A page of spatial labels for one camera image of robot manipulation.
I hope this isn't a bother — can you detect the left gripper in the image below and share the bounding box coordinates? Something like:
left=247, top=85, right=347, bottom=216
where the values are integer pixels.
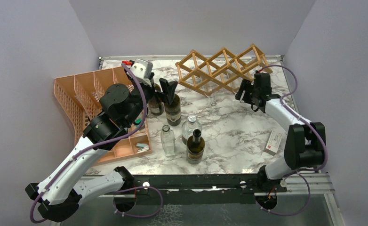
left=123, top=73, right=178, bottom=127

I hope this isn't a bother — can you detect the dark wine bottle front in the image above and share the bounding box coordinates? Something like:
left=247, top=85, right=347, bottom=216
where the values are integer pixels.
left=186, top=129, right=206, bottom=164

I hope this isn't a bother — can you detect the dark wine bottle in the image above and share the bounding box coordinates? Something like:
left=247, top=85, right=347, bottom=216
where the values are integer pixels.
left=186, top=129, right=206, bottom=164
left=164, top=94, right=181, bottom=126

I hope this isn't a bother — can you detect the clear square glass bottle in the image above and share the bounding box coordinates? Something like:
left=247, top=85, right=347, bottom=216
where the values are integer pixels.
left=202, top=83, right=216, bottom=106

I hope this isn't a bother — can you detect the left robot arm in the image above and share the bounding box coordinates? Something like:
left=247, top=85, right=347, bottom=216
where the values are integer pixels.
left=25, top=71, right=178, bottom=223

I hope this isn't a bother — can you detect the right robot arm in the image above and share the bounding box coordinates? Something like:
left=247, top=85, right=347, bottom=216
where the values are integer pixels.
left=235, top=73, right=328, bottom=192

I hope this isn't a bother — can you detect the green wine bottle back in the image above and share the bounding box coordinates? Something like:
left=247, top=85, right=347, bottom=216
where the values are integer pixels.
left=148, top=93, right=164, bottom=116

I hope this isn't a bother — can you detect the dark wine bottle middle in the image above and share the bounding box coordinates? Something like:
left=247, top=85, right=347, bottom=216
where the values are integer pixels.
left=164, top=94, right=181, bottom=126

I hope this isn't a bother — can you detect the wooden wine rack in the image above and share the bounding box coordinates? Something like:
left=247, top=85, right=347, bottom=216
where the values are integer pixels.
left=176, top=43, right=268, bottom=96

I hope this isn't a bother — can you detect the round clear bottle silver cap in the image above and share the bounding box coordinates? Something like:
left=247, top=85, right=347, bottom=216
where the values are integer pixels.
left=181, top=114, right=202, bottom=145

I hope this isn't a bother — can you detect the teal eraser block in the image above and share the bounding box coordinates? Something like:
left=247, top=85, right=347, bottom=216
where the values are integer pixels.
left=134, top=119, right=142, bottom=126

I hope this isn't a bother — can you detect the small white cardboard box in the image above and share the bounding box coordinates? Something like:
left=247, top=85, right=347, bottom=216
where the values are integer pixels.
left=264, top=130, right=283, bottom=156

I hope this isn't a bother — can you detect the peach plastic organizer tray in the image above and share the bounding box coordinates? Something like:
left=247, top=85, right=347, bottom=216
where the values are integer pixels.
left=54, top=66, right=152, bottom=166

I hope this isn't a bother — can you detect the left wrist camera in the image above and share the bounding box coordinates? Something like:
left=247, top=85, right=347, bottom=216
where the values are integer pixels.
left=130, top=58, right=153, bottom=87

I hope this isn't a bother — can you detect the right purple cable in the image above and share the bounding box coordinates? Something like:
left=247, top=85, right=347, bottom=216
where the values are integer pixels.
left=255, top=64, right=328, bottom=217

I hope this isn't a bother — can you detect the purple cable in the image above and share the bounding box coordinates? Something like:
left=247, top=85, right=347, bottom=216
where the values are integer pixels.
left=29, top=61, right=149, bottom=224
left=255, top=64, right=328, bottom=217

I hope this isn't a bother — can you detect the black mounting rail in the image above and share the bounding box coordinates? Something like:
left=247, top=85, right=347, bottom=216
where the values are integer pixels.
left=103, top=173, right=288, bottom=207

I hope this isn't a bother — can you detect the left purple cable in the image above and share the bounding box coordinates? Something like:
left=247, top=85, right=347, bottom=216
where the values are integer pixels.
left=29, top=61, right=149, bottom=224

